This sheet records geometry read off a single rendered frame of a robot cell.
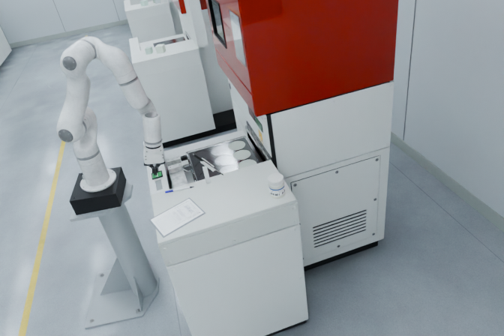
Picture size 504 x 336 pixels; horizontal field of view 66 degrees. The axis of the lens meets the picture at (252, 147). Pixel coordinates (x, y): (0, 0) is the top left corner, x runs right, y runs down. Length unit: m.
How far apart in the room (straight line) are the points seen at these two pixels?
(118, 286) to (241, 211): 1.37
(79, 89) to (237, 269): 1.09
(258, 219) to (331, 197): 0.70
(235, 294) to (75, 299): 1.36
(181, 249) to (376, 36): 1.31
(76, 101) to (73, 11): 8.01
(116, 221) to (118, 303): 0.69
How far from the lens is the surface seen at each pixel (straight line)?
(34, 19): 10.09
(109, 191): 2.20
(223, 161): 2.17
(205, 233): 1.71
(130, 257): 2.56
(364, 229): 2.67
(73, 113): 2.00
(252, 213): 1.71
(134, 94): 1.84
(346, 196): 2.38
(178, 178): 2.17
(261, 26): 1.73
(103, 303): 2.92
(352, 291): 2.63
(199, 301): 2.01
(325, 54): 1.89
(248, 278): 1.98
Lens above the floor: 2.11
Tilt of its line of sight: 33 degrees down
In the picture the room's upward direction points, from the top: 9 degrees counter-clockwise
